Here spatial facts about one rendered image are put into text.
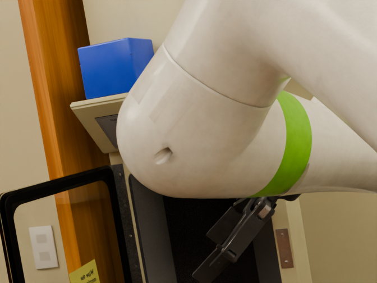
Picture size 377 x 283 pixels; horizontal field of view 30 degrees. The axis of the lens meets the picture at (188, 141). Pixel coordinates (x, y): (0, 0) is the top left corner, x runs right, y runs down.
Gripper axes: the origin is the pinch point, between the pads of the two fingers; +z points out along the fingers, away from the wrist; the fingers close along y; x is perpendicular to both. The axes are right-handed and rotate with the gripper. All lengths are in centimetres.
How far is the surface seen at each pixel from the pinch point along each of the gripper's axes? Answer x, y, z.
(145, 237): -8.0, -15.6, 14.0
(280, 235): 9.0, -10.2, -5.9
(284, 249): 10.9, -9.6, -4.6
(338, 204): 25, -51, -4
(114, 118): -26.2, -10.6, -3.5
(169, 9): -30.6, -22.3, -21.6
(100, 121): -27.7, -11.0, -1.3
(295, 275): 15.3, -8.3, -2.6
